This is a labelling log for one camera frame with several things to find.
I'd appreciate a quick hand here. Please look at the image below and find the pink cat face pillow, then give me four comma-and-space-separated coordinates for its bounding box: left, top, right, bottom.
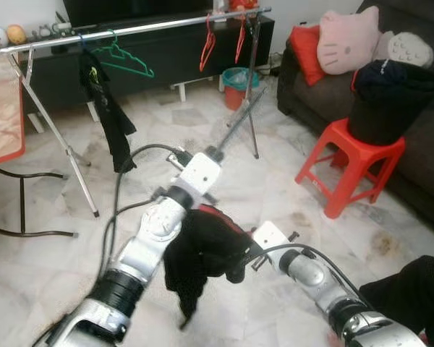
317, 6, 381, 76

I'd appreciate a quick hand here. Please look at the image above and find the orange bin teal liner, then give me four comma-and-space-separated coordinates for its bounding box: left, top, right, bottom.
221, 67, 261, 111

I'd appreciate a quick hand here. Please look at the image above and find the black plastic bucket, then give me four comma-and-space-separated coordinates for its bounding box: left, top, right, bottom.
346, 59, 434, 147

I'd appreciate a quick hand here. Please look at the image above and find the green plastic hanger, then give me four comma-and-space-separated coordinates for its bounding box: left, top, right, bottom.
90, 29, 156, 79

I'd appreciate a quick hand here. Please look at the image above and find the grey totoro figurine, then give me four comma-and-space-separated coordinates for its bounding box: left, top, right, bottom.
33, 25, 55, 40

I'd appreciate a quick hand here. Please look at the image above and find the grey totoro pillow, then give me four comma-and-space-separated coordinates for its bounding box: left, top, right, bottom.
376, 30, 434, 69

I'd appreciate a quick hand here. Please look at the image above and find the red plastic hanger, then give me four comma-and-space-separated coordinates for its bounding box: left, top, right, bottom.
235, 13, 248, 64
199, 14, 217, 73

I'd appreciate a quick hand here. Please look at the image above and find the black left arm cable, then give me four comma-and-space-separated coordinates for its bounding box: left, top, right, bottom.
98, 143, 192, 290

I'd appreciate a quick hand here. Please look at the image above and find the black shirt yellow logo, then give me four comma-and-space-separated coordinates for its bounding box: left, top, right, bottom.
78, 48, 137, 174

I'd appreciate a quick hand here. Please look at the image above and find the black garment red trim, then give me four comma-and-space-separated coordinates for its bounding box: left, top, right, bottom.
162, 205, 258, 331

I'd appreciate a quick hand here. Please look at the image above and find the person in black trousers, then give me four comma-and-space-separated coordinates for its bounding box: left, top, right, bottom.
329, 255, 434, 347

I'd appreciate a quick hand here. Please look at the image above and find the black flat television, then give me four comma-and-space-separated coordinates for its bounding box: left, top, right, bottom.
62, 0, 216, 27

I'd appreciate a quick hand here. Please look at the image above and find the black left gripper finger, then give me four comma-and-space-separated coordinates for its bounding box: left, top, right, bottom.
220, 121, 244, 154
214, 120, 239, 150

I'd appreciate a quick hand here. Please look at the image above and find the orange bear plush toy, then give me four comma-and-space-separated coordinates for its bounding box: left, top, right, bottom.
6, 24, 27, 46

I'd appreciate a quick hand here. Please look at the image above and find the marble table red edge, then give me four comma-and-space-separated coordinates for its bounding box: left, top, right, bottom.
0, 54, 26, 168

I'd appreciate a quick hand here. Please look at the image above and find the silver metal clothes rack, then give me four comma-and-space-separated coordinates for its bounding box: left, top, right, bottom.
0, 7, 273, 218

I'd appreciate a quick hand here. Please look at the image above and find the black metal table frame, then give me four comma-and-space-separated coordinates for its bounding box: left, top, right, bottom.
0, 165, 79, 239

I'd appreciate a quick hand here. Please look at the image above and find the red cushion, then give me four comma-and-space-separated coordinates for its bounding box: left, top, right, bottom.
288, 24, 328, 87

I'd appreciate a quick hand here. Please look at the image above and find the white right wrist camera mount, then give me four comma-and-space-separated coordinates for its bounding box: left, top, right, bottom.
252, 220, 292, 254

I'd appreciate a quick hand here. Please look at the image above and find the red plastic stool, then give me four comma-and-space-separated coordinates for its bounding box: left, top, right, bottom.
294, 118, 407, 220

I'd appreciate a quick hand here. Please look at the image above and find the dark grey sofa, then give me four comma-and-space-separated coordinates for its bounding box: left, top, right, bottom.
276, 0, 434, 232

